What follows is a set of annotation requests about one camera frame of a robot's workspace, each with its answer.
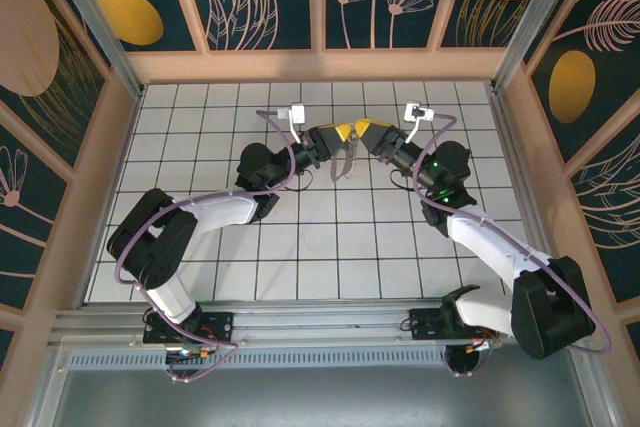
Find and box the small circuit board with wires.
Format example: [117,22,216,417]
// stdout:
[443,339,501,377]
[164,344,221,364]

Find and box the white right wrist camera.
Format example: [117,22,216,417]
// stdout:
[403,100,435,141]

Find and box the grey slotted cable duct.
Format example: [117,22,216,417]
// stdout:
[67,349,451,371]

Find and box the aluminium side rail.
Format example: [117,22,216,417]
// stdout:
[487,91,566,301]

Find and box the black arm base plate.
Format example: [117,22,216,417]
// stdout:
[408,307,454,341]
[143,311,236,346]

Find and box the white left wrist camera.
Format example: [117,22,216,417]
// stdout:
[275,102,309,143]

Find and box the grey metal panel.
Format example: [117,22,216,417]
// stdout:
[49,369,601,427]

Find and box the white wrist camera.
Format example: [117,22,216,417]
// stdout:
[275,102,309,143]
[403,100,435,141]

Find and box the aluminium frame post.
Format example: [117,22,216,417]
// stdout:
[39,0,146,98]
[491,0,587,96]

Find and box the aluminium mounting rail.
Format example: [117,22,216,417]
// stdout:
[47,299,594,348]

